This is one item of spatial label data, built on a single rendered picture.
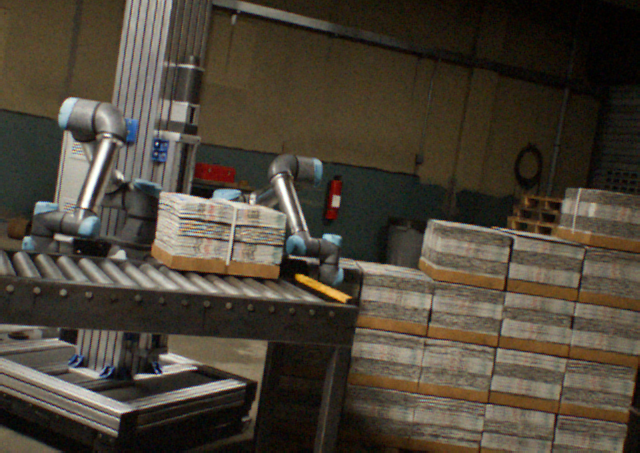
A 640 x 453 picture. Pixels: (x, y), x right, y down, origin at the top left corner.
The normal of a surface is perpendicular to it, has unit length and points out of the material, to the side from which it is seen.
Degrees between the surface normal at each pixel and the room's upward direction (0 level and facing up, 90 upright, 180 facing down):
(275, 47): 90
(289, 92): 90
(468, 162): 90
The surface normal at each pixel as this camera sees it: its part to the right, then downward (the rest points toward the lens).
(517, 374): 0.05, 0.05
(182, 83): -0.51, -0.04
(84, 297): 0.40, 0.11
